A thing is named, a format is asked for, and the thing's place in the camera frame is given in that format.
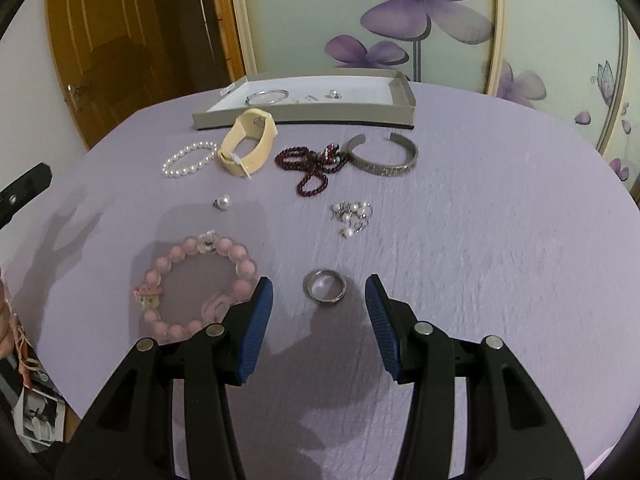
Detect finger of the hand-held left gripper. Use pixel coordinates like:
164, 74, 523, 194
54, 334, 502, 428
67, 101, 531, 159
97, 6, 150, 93
0, 162, 54, 228

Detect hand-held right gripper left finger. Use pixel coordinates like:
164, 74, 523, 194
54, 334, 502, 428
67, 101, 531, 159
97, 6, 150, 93
55, 276, 275, 480

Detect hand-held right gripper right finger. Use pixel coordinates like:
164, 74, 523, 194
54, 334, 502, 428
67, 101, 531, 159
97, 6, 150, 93
364, 274, 586, 480

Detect silver ring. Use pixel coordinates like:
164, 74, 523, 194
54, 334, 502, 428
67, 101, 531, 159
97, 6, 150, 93
302, 269, 348, 305

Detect pink bead bracelet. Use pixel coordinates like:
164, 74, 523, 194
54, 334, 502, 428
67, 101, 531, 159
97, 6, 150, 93
133, 231, 261, 342

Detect cluster of pearl earrings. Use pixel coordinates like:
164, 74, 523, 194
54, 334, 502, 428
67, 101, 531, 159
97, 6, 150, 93
331, 200, 373, 239

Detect white pearl bracelet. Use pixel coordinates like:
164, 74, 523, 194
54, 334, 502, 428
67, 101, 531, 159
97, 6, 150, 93
161, 141, 219, 179

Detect engraved silver cuff bracelet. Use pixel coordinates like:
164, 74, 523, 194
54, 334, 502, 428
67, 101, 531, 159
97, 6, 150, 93
346, 132, 419, 177

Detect cream wide bangle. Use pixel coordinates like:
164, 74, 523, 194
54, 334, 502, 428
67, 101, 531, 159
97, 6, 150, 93
216, 108, 279, 179

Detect dark red bead necklace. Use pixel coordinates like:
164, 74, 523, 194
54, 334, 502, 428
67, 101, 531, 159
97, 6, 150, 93
274, 143, 349, 200

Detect grey cardboard tray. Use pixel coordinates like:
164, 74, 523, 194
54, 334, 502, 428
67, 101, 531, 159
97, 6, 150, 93
192, 69, 416, 131

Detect brown wooden door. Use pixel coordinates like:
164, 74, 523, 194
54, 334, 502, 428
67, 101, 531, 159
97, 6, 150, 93
45, 0, 246, 150

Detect stack of printed papers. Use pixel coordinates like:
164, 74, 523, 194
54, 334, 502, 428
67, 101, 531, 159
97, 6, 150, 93
10, 345, 68, 451

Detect thin silver bangle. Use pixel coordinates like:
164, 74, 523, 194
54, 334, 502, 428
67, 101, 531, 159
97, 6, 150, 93
245, 89, 291, 107

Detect flower print wardrobe doors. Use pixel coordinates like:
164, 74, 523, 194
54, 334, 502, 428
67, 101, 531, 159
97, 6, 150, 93
227, 0, 640, 201

